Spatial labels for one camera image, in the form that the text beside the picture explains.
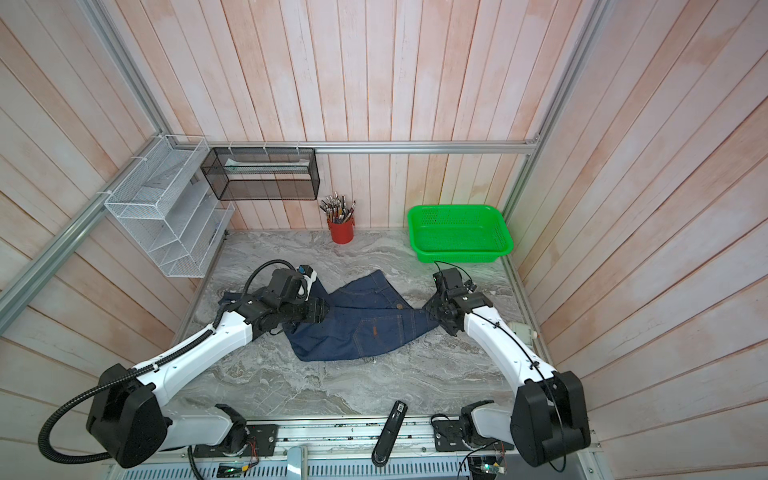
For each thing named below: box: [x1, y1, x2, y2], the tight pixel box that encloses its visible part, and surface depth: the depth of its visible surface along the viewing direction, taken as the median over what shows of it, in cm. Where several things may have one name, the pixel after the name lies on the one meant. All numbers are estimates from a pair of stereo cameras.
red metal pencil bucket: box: [327, 217, 355, 245], surface depth 119 cm
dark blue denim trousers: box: [282, 270, 439, 362], surface depth 92 cm
